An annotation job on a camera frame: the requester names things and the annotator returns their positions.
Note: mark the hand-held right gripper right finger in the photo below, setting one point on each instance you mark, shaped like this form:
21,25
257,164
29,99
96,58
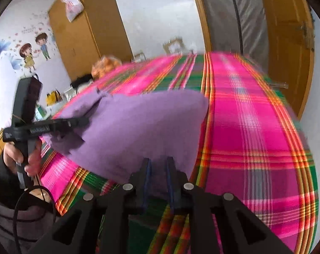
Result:
171,190

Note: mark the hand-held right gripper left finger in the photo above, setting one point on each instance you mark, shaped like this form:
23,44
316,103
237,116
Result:
147,187

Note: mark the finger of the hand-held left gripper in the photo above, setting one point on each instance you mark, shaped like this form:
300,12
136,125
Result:
70,123

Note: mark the purple sweater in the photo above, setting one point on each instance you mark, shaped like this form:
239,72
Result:
144,127

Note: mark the person's left forearm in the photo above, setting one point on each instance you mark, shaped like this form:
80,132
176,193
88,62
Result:
4,185

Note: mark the person's left hand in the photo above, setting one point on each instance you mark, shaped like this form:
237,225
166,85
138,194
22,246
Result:
34,158

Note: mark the yellow bag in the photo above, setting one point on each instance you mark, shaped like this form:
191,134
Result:
53,98

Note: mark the black cloth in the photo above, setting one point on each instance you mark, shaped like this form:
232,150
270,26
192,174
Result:
82,81

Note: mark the bag of oranges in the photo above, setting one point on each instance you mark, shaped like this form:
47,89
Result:
105,66

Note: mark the wooden wardrobe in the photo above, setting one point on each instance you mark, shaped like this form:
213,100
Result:
96,31

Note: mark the pink green plaid blanket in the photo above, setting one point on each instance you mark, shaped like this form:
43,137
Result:
249,127

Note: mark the white pink plastic bag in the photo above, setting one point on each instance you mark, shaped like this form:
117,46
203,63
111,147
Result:
73,5

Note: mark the person's grey clothing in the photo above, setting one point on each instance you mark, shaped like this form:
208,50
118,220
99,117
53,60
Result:
6,225

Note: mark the cardboard box with label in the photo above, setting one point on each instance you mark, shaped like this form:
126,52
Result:
173,46

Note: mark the clear plastic door curtain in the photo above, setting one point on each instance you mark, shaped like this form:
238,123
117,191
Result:
228,16

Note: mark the wooden door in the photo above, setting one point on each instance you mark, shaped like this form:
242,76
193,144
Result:
284,31

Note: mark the cartoon wall sticker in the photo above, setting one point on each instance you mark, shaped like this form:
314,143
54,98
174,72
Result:
28,53

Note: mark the wooden door frame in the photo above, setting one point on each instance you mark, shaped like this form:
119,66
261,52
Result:
201,16

